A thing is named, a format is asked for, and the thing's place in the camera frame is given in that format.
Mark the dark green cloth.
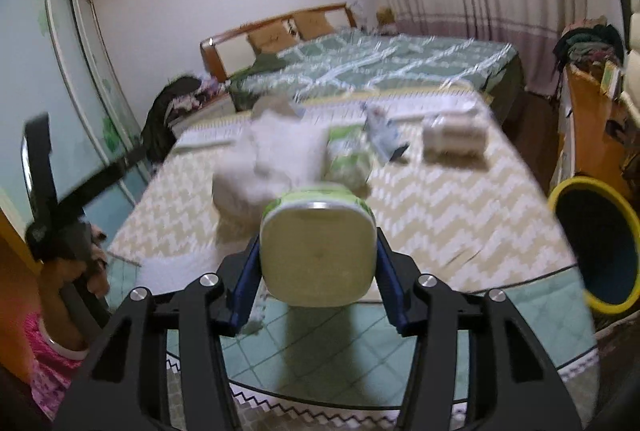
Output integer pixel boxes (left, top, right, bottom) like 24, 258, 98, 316
235, 53, 286, 76

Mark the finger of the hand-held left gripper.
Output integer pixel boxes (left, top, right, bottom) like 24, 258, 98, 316
57, 145, 153, 217
21, 112, 58, 232

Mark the white padded chair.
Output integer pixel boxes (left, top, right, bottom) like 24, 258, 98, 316
620, 1, 640, 112

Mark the pile of dark clothes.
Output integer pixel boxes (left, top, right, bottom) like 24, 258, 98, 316
141, 76, 201, 162

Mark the crumpled white plastic bag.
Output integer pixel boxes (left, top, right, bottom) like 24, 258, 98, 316
211, 93, 331, 222

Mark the green quilted mat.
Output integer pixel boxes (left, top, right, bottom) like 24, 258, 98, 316
105, 256, 601, 412

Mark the blue and white wrapper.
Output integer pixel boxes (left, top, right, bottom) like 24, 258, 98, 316
362, 103, 411, 164

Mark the green plaid duvet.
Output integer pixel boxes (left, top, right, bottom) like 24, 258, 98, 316
227, 27, 526, 112

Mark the green and white plastic cup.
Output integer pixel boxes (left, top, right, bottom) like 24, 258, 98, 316
259, 183, 378, 309

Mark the yellow rimmed trash bin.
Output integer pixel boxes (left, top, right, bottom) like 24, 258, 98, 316
547, 177, 640, 317

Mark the wooden side desk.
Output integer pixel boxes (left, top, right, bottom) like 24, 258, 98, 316
562, 63, 640, 192

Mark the sliding door wardrobe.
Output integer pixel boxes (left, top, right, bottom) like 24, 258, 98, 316
0, 0, 151, 232

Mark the green and white snack packet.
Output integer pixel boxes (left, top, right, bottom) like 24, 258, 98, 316
325, 123, 373, 192

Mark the person's left hand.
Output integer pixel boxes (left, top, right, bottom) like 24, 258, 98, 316
37, 226, 111, 347

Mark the beige zigzag printed blanket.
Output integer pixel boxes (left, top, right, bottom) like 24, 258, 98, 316
107, 88, 581, 307

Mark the white plastic bottle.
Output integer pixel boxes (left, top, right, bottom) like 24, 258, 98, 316
421, 108, 490, 162

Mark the colourful clothes pile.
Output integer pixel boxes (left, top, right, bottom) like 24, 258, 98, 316
192, 78, 231, 104

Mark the small picture frame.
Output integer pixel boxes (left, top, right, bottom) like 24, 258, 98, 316
602, 61, 621, 94

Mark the person's left forearm pink sleeve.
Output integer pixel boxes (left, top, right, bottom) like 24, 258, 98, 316
27, 311, 93, 419

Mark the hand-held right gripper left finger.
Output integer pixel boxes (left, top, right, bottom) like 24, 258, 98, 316
52, 235, 267, 431

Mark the wooden bed headboard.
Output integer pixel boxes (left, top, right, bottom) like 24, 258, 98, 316
200, 2, 358, 82

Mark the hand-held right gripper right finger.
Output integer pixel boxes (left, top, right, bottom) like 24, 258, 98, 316
372, 228, 583, 431

